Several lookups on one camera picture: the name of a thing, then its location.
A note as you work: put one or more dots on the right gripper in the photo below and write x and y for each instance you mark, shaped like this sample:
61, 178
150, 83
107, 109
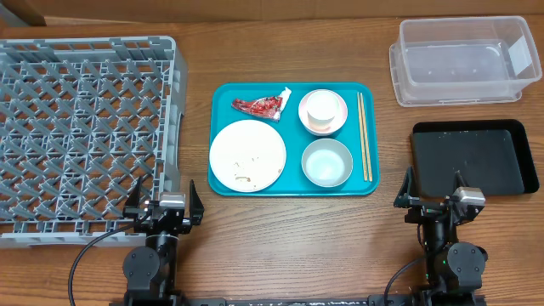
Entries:
431, 205

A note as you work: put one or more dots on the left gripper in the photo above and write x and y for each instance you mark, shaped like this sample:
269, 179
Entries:
134, 213

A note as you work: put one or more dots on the grey green bowl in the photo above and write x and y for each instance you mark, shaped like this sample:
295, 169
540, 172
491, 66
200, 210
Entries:
327, 163

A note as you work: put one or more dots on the white cup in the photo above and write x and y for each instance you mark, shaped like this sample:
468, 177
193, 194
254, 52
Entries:
321, 108

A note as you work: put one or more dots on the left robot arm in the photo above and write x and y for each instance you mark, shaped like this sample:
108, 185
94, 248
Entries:
151, 269

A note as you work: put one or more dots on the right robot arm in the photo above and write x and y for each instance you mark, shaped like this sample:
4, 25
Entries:
453, 268

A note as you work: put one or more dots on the black rectangular tray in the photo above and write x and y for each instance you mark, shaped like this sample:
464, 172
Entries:
492, 155

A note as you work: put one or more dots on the large white round plate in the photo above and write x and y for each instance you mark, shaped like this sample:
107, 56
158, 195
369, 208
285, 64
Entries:
247, 156

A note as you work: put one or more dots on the teal serving tray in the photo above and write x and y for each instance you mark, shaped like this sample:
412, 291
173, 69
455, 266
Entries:
292, 181

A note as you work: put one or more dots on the grey plastic dish rack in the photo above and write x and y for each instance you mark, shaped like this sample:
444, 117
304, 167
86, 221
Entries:
84, 120

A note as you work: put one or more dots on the left wooden chopstick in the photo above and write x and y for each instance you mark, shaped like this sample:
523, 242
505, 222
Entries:
362, 138

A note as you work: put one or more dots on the pink white bowl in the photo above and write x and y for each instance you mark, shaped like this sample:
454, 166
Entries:
337, 123

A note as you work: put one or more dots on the clear plastic bin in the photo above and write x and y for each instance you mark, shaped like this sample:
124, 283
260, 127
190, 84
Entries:
463, 61

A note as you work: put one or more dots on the red crumpled snack wrapper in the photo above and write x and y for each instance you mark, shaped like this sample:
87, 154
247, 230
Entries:
266, 108

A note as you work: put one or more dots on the cardboard backdrop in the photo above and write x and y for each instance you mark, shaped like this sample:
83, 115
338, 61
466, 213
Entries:
34, 12

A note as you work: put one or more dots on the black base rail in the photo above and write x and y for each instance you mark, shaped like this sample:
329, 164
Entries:
372, 300

